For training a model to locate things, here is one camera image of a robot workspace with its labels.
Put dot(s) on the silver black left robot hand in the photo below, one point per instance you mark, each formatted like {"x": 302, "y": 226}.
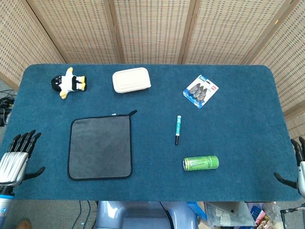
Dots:
{"x": 13, "y": 164}

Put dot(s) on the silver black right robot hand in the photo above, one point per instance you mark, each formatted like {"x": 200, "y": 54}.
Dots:
{"x": 301, "y": 174}

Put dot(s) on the grey green microfibre cloth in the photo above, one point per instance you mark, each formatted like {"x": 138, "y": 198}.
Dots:
{"x": 100, "y": 148}

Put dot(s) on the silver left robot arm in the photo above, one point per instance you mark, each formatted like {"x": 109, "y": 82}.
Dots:
{"x": 3, "y": 207}

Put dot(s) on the clear plastic storage box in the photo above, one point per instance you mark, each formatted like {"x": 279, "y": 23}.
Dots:
{"x": 226, "y": 214}

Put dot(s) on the black white penguin plush toy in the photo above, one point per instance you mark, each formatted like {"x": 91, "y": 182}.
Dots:
{"x": 69, "y": 83}

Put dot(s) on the green energy drink can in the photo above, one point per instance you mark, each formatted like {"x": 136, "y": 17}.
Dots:
{"x": 202, "y": 163}

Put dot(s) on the binder clip blister pack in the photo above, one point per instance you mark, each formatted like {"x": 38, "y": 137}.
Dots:
{"x": 200, "y": 91}

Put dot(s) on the teal marker pen black cap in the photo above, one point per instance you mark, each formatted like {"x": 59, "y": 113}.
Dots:
{"x": 178, "y": 128}

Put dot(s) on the blue grey robot torso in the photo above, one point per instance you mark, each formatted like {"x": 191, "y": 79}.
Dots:
{"x": 143, "y": 217}

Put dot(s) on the blue table cloth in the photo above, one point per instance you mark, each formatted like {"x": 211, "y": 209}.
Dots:
{"x": 155, "y": 183}

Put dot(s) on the beige lidded food container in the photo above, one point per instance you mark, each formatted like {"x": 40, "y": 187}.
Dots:
{"x": 131, "y": 80}

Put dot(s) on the woven wooden folding screen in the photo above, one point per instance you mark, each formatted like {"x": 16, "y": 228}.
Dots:
{"x": 152, "y": 28}

